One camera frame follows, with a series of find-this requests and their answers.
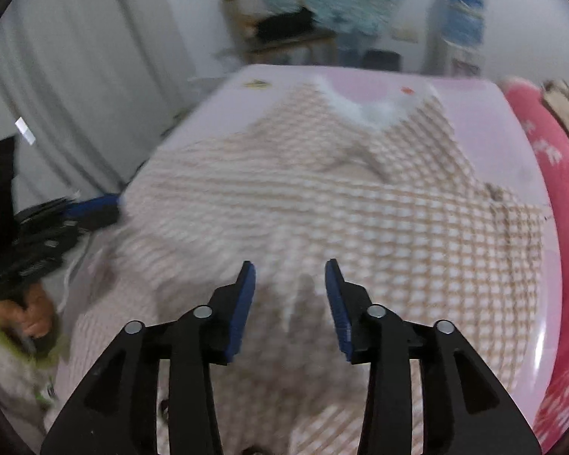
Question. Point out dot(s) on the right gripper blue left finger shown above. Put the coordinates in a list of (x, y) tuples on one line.
[(241, 298)]

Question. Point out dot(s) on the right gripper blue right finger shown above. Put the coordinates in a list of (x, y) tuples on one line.
[(335, 285)]

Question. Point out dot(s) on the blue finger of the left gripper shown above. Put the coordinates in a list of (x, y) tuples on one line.
[(107, 205), (78, 221)]

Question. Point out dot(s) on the beige white houndstooth knit coat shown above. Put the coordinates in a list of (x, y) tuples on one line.
[(395, 202)]

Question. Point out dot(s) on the black clothes on chair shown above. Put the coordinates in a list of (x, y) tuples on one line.
[(285, 25)]

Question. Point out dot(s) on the beige clothes pile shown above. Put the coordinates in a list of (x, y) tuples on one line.
[(556, 99)]

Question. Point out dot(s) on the left hand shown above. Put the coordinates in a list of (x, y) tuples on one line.
[(34, 320)]

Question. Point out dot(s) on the white fluffy sleeve left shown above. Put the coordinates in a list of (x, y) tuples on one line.
[(27, 370)]

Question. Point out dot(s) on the white curtain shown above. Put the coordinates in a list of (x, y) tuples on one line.
[(89, 89)]

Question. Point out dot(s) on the wooden chair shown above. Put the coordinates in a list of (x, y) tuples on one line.
[(255, 52)]

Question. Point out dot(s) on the red floral blanket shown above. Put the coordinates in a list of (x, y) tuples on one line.
[(550, 143)]

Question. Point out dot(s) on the white water dispenser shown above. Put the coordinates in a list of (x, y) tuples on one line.
[(443, 57)]

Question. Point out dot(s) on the blue water bottle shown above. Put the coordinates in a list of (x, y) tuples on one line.
[(464, 22)]

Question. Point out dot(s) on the wall power socket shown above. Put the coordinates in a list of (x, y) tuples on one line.
[(405, 34)]

